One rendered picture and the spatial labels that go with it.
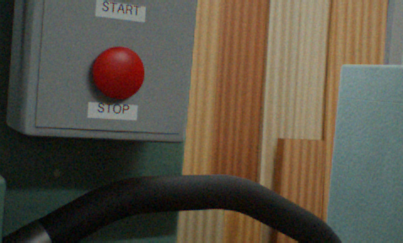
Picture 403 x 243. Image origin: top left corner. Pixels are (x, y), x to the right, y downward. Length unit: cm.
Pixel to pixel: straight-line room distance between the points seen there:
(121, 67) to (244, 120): 165
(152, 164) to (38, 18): 14
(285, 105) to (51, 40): 172
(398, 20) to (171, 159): 218
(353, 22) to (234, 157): 61
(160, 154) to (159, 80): 9
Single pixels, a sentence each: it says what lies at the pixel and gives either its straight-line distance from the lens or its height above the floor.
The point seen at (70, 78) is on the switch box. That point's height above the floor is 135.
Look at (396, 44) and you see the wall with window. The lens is 259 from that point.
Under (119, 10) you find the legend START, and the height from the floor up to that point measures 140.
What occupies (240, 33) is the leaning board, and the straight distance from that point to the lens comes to 202.
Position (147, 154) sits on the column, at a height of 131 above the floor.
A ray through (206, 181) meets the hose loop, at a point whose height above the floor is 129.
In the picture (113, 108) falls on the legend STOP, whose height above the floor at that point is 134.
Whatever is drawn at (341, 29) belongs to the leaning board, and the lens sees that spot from 220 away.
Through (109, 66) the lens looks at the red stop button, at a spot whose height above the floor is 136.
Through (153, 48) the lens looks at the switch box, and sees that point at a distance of 39.
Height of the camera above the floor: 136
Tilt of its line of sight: 3 degrees down
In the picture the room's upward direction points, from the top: 5 degrees clockwise
